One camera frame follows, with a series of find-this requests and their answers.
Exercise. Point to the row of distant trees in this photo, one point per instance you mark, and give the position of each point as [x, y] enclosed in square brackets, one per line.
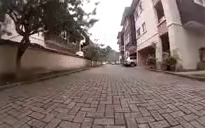
[100, 53]

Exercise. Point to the white car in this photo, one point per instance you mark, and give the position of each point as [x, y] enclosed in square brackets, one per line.
[130, 61]

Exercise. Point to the grey brick paved road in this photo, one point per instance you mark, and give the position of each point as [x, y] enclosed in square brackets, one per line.
[103, 96]

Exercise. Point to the tall dark building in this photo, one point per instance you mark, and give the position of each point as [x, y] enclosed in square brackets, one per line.
[127, 33]

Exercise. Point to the green bush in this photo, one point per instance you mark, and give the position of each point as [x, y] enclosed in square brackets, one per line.
[151, 61]

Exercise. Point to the concrete kerb strip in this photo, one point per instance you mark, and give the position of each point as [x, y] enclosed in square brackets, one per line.
[40, 78]

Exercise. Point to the potted plant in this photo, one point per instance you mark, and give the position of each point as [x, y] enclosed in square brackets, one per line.
[171, 61]

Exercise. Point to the tall white and brown building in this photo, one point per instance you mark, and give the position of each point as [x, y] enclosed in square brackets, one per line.
[176, 43]

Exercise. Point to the large leafy tree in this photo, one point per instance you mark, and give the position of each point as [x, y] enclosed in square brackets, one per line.
[20, 55]

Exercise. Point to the pale concrete pavement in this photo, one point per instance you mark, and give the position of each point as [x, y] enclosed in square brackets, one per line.
[193, 75]

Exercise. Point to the white and brown house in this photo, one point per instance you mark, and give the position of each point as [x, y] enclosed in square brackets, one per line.
[6, 31]

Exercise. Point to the dark building behind wall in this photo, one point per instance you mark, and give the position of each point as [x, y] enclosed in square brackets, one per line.
[61, 41]

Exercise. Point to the long beige boundary wall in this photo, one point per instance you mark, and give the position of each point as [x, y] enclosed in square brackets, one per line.
[46, 61]

